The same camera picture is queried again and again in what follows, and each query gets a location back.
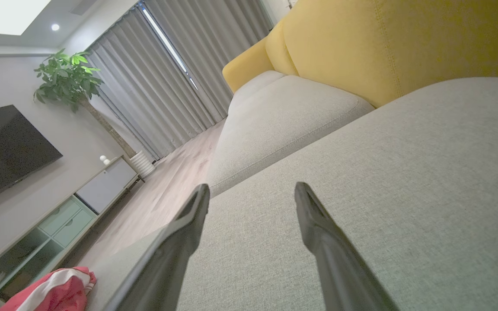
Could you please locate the ceiling air vent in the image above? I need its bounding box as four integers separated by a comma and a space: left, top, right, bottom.
70, 0, 98, 16

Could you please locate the grey sofa seat cushion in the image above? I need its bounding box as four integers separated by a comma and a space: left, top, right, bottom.
206, 76, 375, 198
228, 70, 285, 115

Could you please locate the large yellow sofa back cushion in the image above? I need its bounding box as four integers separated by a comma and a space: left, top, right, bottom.
281, 0, 498, 108

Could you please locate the large grey fabric sofa seat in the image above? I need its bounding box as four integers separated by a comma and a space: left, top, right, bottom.
86, 77, 498, 311

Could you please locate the yellow sofa armrest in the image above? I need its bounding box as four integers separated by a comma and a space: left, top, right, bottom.
222, 38, 275, 93

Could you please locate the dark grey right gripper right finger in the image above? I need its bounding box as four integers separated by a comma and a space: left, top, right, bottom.
294, 182, 401, 311

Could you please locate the red white basketball jersey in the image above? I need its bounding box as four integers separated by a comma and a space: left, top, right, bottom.
0, 267, 97, 311

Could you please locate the black flat screen television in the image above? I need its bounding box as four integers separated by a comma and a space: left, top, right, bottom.
0, 105, 64, 210

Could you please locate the white ribbed plant pot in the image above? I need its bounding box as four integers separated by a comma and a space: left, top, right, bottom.
129, 150, 156, 178

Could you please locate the green leafy indoor tree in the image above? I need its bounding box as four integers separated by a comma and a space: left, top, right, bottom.
33, 48, 137, 158

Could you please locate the grey pleated curtain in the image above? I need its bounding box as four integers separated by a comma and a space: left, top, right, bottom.
86, 6, 228, 161
145, 0, 274, 121

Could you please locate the white and green tv cabinet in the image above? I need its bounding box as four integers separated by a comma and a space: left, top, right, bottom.
0, 155, 146, 303

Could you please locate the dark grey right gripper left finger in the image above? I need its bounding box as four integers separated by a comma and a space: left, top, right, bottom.
104, 184, 211, 311

